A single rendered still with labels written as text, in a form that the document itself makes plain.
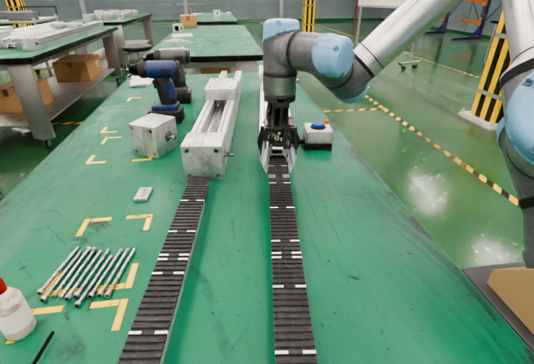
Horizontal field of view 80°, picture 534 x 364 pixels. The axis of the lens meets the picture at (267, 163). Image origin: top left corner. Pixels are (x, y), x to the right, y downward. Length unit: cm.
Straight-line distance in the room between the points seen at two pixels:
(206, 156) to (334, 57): 39
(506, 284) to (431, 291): 11
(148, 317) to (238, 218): 28
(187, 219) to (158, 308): 20
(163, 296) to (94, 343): 10
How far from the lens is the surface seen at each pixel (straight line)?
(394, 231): 71
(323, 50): 61
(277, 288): 52
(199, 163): 81
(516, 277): 62
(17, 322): 59
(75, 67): 468
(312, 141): 97
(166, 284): 54
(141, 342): 49
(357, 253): 63
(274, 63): 69
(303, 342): 47
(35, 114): 326
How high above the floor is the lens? 120
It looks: 28 degrees down
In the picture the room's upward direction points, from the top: straight up
